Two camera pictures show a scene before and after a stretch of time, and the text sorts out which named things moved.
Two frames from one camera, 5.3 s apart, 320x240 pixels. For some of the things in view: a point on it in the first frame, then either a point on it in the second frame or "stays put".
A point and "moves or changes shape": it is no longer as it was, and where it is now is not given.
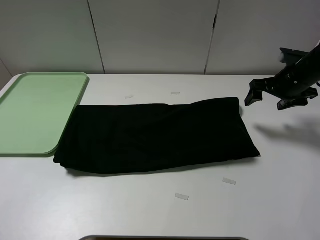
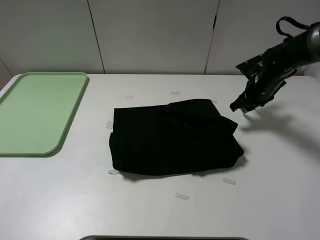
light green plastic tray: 35,111 stays put
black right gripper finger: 284,103 → 244,109
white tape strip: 229,181 stays put
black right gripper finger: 254,95 → 238,103
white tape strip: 181,196 stays put
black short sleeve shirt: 128,138 moves or changes shape
